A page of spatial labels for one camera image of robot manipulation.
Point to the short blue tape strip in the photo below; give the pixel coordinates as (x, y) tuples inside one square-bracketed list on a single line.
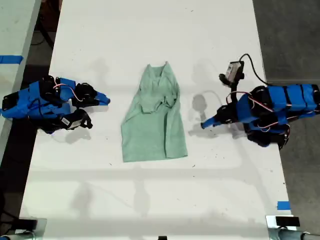
[(283, 205)]

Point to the small black box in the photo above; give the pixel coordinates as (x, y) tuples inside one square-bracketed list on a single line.
[(287, 221), (28, 224)]

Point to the gripper's black camera stalk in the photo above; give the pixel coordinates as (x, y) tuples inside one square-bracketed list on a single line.
[(86, 118), (234, 92)]

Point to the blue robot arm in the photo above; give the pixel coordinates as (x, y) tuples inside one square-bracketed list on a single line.
[(47, 105), (287, 100)]

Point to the pale green T-shirt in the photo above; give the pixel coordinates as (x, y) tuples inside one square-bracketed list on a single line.
[(152, 130)]

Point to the gripper's black camera box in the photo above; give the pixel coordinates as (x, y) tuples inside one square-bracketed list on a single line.
[(233, 70), (70, 123)]

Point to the long blue tape strip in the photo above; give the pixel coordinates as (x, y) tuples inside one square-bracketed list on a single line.
[(11, 59)]

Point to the metal table bracket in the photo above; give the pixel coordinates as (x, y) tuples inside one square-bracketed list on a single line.
[(271, 228), (41, 228)]

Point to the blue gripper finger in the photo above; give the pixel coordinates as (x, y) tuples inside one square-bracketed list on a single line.
[(93, 103), (213, 125), (211, 120), (103, 98)]

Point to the white side table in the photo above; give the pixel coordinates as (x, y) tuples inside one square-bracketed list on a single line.
[(13, 37)]

